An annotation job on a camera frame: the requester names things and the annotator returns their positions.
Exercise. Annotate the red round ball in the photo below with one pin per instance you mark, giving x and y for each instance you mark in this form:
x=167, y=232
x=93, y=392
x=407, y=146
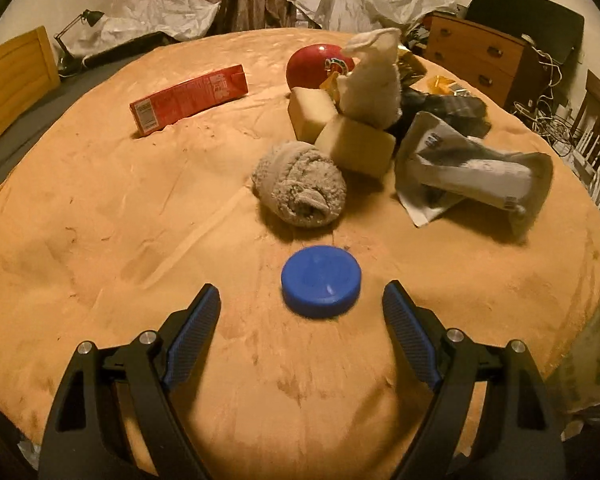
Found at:
x=310, y=67

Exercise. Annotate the yellow plastic wrapper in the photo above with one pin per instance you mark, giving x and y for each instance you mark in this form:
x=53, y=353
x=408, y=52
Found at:
x=442, y=85

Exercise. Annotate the dark chair back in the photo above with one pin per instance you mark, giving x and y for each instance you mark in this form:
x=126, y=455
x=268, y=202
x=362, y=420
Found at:
x=227, y=7

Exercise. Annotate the red carton box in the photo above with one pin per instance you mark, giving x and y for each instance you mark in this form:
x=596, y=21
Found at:
x=190, y=97

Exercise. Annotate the black desk lamp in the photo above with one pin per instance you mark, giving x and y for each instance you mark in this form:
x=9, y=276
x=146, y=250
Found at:
x=87, y=17

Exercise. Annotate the grey rolled towel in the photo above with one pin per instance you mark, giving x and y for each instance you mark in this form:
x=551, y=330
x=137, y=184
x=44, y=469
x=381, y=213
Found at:
x=300, y=185

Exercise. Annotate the blue round plastic lid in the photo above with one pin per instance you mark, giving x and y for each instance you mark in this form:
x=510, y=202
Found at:
x=320, y=280

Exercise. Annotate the beige sponge block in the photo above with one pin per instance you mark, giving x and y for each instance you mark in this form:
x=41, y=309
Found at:
x=355, y=145
x=312, y=110

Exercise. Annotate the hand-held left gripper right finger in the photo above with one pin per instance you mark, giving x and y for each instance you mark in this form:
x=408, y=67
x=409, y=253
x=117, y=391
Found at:
x=407, y=330

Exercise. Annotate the dark foil packet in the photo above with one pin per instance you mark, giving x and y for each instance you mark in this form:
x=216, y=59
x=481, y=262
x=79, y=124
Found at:
x=445, y=107

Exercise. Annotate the wooden chest of drawers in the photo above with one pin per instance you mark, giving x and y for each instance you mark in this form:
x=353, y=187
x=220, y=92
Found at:
x=475, y=57

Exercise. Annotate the wooden slatted panel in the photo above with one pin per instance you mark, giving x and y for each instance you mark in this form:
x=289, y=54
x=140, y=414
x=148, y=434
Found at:
x=10, y=75

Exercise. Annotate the pale patterned bedsheet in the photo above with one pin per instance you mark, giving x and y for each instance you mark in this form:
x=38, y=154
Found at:
x=590, y=360

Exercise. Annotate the orange fleece blanket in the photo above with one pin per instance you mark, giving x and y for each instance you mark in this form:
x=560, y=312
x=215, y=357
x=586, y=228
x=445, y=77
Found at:
x=130, y=235

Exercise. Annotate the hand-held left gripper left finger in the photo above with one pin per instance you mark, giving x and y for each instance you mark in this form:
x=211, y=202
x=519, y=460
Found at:
x=195, y=330

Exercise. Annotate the crumpled newspaper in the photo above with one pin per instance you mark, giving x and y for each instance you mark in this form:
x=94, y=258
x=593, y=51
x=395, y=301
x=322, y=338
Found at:
x=470, y=170

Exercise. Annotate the cream fluffy towel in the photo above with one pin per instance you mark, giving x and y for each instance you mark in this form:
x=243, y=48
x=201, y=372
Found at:
x=372, y=85

